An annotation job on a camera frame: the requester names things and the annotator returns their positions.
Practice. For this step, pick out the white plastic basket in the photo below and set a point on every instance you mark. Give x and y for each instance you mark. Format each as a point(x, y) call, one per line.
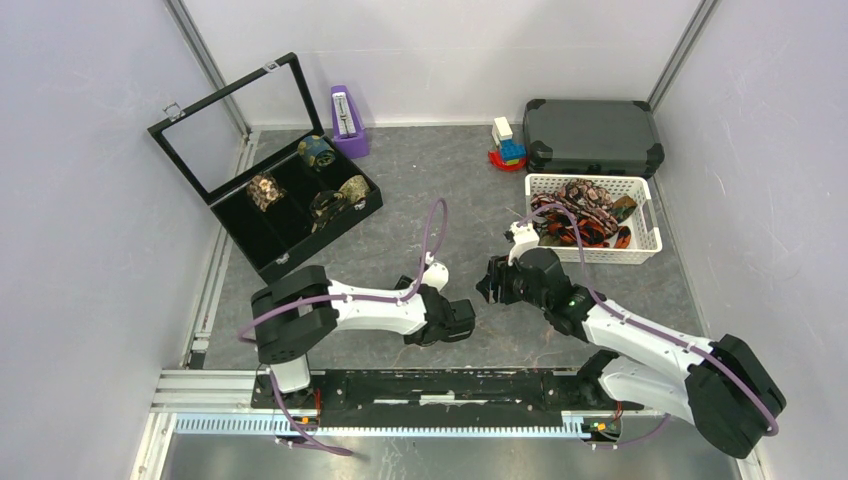
point(646, 239)

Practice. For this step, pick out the rolled olive gold tie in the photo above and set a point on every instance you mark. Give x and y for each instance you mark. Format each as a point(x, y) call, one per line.
point(355, 189)

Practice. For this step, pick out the orange black tie pile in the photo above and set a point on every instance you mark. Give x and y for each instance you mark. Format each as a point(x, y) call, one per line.
point(600, 217)

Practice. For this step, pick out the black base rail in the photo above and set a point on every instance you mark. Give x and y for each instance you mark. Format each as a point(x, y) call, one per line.
point(526, 397)

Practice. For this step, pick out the dark grey hard case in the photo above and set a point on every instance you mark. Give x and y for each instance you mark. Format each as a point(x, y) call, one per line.
point(594, 137)

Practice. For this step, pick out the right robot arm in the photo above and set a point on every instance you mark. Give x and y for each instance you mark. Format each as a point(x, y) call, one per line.
point(718, 386)

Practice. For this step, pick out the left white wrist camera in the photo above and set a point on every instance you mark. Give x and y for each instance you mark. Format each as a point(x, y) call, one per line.
point(436, 274)

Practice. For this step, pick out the rolled teal tie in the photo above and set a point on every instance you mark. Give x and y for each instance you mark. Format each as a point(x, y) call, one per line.
point(316, 152)

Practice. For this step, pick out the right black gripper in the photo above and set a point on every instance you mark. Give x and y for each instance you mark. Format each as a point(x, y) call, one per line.
point(499, 272)

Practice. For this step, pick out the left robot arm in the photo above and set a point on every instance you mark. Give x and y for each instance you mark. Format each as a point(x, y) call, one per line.
point(295, 313)

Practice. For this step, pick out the rolled brown floral tie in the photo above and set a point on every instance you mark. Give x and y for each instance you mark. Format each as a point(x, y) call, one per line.
point(264, 191)

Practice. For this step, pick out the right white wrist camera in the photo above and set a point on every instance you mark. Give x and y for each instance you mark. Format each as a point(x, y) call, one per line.
point(523, 237)

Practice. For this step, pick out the purple metronome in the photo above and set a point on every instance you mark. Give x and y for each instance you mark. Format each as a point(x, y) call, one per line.
point(349, 133)

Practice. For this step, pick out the black tie display box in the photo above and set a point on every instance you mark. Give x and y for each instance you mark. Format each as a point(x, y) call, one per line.
point(219, 162)

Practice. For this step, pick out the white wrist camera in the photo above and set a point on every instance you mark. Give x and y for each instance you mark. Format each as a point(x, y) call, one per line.
point(436, 274)
point(523, 237)

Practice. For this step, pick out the colourful toy block stack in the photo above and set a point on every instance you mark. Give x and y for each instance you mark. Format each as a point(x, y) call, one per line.
point(506, 155)

